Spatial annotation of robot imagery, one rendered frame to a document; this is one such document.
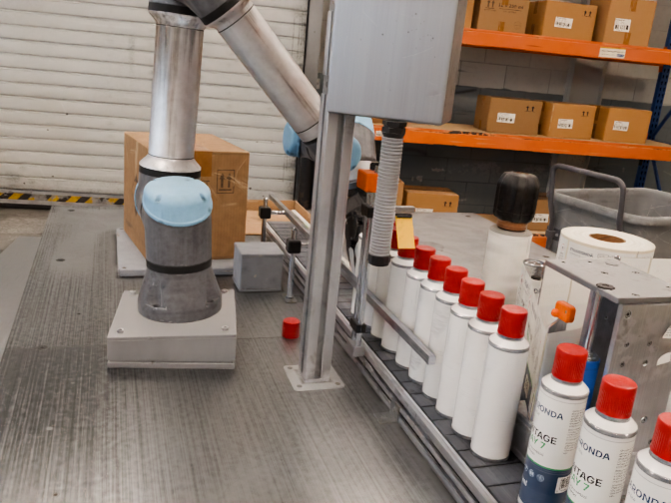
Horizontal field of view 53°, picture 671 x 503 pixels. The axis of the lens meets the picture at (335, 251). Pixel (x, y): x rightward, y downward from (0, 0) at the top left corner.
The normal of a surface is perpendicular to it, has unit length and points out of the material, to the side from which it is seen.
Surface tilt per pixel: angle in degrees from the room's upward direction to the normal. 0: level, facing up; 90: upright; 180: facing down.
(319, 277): 90
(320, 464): 0
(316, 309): 90
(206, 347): 90
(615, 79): 90
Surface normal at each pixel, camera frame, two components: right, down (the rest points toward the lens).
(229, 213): 0.46, 0.29
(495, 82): 0.16, 0.29
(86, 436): 0.09, -0.95
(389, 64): -0.29, 0.25
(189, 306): 0.38, 0.00
